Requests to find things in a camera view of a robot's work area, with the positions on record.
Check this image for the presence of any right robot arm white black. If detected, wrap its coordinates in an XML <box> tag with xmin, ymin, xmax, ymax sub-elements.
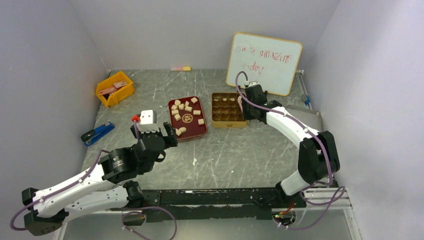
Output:
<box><xmin>239</xmin><ymin>84</ymin><xmax>341</xmax><ymax>208</ymax></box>

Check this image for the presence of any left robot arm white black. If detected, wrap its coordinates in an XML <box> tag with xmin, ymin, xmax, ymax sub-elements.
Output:
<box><xmin>22</xmin><ymin>122</ymin><xmax>178</xmax><ymax>236</ymax></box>

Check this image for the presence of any round swirl white chocolate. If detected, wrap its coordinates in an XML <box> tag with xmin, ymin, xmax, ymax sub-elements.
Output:
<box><xmin>178</xmin><ymin>127</ymin><xmax>187</xmax><ymax>133</ymax></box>

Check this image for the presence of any gold chocolate box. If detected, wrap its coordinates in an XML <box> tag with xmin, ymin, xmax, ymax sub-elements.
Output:
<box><xmin>211</xmin><ymin>92</ymin><xmax>248</xmax><ymax>128</ymax></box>

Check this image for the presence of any square white chocolate top right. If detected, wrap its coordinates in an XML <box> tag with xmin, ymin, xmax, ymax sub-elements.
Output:
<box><xmin>190</xmin><ymin>97</ymin><xmax>198</xmax><ymax>104</ymax></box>

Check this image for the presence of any red rectangular tray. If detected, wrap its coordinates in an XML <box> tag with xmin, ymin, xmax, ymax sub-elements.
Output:
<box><xmin>167</xmin><ymin>96</ymin><xmax>208</xmax><ymax>140</ymax></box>

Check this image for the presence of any silver box lid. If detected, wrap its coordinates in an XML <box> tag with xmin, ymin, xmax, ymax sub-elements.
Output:
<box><xmin>285</xmin><ymin>105</ymin><xmax>322</xmax><ymax>132</ymax></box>

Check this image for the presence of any yellow plastic bin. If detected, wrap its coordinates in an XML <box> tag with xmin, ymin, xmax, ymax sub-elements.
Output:
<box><xmin>95</xmin><ymin>71</ymin><xmax>135</xmax><ymax>108</ymax></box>

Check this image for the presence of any pink box in bin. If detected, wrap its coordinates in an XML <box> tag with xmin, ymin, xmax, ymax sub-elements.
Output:
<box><xmin>98</xmin><ymin>80</ymin><xmax>128</xmax><ymax>96</ymax></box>

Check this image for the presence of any blue black stapler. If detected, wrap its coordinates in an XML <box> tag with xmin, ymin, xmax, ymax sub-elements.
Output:
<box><xmin>80</xmin><ymin>121</ymin><xmax>115</xmax><ymax>147</ymax></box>

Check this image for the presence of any yellow pink eraser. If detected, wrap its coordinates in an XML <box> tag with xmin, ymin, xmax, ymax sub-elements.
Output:
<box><xmin>170</xmin><ymin>66</ymin><xmax>192</xmax><ymax>72</ymax></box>

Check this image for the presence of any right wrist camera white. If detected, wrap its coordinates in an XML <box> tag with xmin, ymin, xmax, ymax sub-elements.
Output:
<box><xmin>246</xmin><ymin>81</ymin><xmax>259</xmax><ymax>88</ymax></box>

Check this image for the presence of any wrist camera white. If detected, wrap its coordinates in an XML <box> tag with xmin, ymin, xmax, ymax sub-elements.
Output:
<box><xmin>131</xmin><ymin>109</ymin><xmax>157</xmax><ymax>125</ymax></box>
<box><xmin>246</xmin><ymin>81</ymin><xmax>259</xmax><ymax>88</ymax></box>

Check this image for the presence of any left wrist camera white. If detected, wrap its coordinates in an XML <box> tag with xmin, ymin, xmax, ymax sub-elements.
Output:
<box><xmin>131</xmin><ymin>109</ymin><xmax>157</xmax><ymax>125</ymax></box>

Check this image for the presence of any whiteboard with yellow frame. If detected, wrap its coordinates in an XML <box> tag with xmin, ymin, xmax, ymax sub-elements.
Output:
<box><xmin>226</xmin><ymin>32</ymin><xmax>303</xmax><ymax>96</ymax></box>

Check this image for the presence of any blue clip on rail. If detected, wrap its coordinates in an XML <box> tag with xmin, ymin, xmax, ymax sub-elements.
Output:
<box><xmin>301</xmin><ymin>93</ymin><xmax>311</xmax><ymax>106</ymax></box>

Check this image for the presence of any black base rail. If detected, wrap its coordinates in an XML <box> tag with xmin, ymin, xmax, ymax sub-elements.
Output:
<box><xmin>110</xmin><ymin>187</ymin><xmax>307</xmax><ymax>223</ymax></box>

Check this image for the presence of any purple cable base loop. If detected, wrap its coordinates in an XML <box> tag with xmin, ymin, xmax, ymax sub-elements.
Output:
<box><xmin>120</xmin><ymin>206</ymin><xmax>178</xmax><ymax>240</ymax></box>

